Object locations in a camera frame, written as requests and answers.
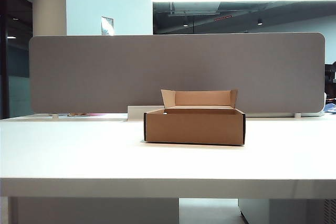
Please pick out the white divider foot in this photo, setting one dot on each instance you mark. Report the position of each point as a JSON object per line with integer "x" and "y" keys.
{"x": 54, "y": 116}
{"x": 297, "y": 115}

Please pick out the dark background office monitor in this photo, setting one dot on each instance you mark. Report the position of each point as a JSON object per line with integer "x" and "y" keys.
{"x": 330, "y": 77}

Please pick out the blue background cloth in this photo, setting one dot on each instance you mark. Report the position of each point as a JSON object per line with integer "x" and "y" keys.
{"x": 331, "y": 108}

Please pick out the pink flat background object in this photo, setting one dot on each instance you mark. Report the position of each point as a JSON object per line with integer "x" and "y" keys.
{"x": 95, "y": 114}

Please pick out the white table support panel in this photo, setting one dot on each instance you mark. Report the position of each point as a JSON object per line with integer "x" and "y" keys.
{"x": 92, "y": 212}

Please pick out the small wall poster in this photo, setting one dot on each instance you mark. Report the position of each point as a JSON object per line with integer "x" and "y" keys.
{"x": 107, "y": 26}

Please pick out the grey fabric desk divider panel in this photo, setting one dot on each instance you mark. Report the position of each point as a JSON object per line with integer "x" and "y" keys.
{"x": 131, "y": 72}

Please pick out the brown cardboard box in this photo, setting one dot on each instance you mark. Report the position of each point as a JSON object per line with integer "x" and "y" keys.
{"x": 194, "y": 127}

